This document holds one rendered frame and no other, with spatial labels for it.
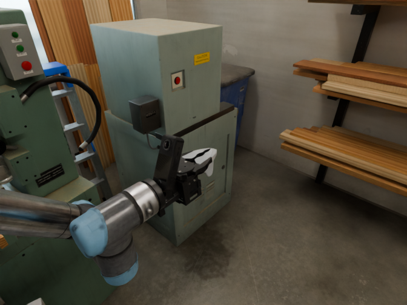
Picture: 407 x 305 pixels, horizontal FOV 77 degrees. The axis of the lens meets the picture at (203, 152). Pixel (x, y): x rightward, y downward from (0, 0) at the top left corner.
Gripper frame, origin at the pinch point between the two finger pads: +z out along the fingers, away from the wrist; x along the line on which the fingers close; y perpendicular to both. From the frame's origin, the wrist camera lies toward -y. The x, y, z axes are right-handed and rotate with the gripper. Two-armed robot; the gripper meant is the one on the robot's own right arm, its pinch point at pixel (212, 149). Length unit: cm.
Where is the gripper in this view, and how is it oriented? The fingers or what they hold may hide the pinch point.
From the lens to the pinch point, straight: 64.6
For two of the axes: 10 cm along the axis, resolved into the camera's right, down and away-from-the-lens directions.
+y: 1.0, 8.8, 4.7
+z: 6.8, -4.0, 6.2
